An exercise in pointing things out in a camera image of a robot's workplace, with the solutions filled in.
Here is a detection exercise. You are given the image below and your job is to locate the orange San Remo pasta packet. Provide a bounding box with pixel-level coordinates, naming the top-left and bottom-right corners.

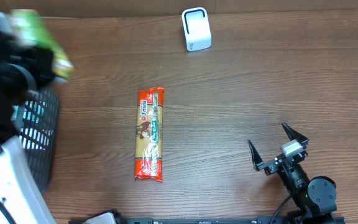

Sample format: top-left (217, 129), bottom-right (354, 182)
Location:
top-left (134, 86), bottom-right (165, 182)

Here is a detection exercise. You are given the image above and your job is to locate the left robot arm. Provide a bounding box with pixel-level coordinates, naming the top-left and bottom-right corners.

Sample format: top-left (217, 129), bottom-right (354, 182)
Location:
top-left (0, 12), bottom-right (56, 223)

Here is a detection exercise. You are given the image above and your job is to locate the grey plastic mesh basket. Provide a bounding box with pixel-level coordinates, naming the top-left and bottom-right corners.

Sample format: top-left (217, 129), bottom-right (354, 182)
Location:
top-left (13, 89), bottom-right (60, 193)

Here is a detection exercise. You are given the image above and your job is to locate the green drink pouch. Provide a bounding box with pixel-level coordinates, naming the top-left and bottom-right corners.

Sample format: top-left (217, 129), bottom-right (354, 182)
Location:
top-left (10, 9), bottom-right (74, 83)

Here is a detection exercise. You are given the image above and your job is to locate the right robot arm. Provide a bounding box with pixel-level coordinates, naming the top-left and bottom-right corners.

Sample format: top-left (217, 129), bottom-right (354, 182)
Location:
top-left (248, 122), bottom-right (337, 223)

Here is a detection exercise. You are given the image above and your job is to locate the teal snack bar packet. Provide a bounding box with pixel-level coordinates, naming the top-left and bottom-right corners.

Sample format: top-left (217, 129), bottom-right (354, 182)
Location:
top-left (11, 101), bottom-right (48, 124)

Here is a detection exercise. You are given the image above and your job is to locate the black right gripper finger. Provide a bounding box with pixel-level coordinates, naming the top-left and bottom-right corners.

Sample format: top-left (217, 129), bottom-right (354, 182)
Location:
top-left (282, 121), bottom-right (309, 146)
top-left (247, 139), bottom-right (264, 170)

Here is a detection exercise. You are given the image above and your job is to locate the white barcode scanner stand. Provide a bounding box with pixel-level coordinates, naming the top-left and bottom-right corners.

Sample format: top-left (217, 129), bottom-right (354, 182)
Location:
top-left (181, 7), bottom-right (212, 52)

